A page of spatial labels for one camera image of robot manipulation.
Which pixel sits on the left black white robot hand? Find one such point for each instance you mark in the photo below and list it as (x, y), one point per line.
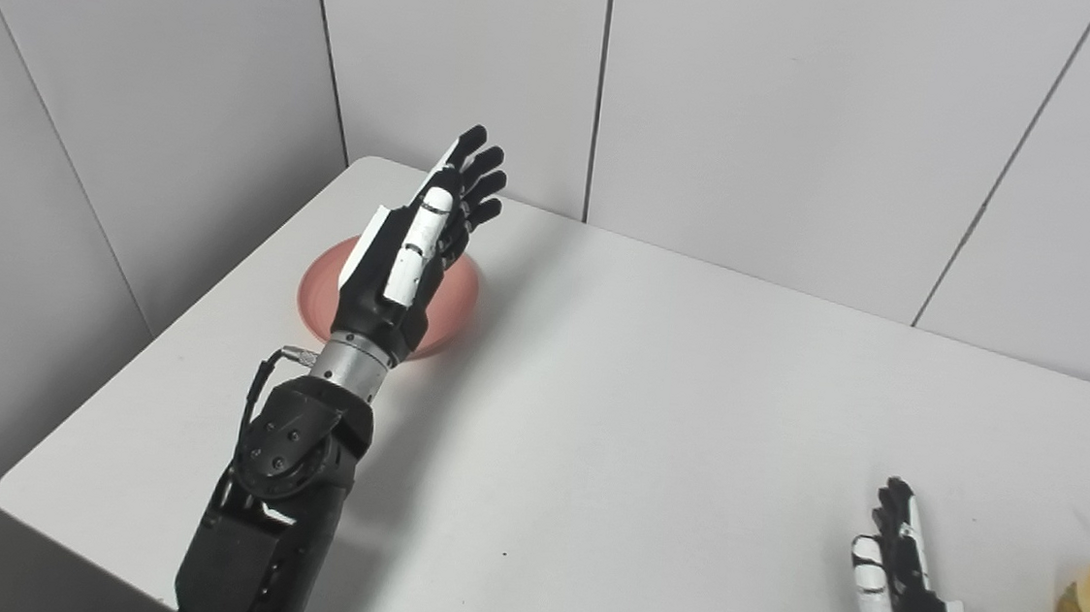
(370, 302)

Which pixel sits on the pink round plate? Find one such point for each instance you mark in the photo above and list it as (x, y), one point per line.
(456, 304)

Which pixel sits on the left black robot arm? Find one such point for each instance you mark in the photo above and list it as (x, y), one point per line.
(266, 518)

